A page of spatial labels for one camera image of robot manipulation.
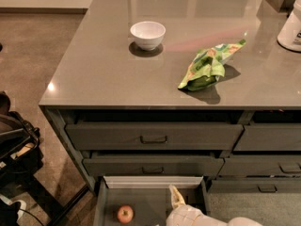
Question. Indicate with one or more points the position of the top left grey drawer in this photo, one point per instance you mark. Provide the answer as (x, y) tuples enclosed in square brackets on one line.
[(153, 135)]

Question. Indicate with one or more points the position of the middle right grey drawer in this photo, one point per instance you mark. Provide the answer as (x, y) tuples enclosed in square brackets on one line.
[(261, 165)]

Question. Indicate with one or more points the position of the grey counter cabinet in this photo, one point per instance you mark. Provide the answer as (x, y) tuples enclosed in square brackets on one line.
[(105, 77)]

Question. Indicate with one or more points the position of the middle left grey drawer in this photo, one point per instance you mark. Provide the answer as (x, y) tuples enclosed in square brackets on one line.
[(136, 164)]

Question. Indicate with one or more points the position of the green snack bag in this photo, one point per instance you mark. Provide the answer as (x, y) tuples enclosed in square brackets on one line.
[(207, 67)]

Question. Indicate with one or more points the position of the open bottom left drawer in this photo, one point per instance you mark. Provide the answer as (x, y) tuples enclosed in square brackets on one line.
[(148, 196)]

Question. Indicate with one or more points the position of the red apple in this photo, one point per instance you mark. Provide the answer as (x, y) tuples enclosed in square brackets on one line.
[(125, 214)]

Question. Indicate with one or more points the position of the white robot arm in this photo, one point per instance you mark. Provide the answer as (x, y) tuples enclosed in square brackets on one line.
[(240, 221)]

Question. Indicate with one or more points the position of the white ceramic bowl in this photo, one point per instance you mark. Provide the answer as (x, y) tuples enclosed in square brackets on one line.
[(148, 35)]

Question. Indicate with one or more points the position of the top right grey drawer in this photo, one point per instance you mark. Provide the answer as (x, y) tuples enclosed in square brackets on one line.
[(262, 137)]

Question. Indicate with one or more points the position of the bottom right grey drawer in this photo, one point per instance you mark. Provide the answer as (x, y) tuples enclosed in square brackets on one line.
[(256, 185)]

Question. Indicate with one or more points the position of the grey drawer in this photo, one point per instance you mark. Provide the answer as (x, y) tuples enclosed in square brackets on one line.
[(153, 135), (256, 185), (261, 165), (136, 164), (262, 137)]

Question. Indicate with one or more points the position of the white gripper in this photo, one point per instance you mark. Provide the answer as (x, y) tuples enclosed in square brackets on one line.
[(185, 216)]

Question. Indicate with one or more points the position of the white plastic canister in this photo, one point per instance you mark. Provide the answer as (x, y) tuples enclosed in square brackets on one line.
[(290, 35)]

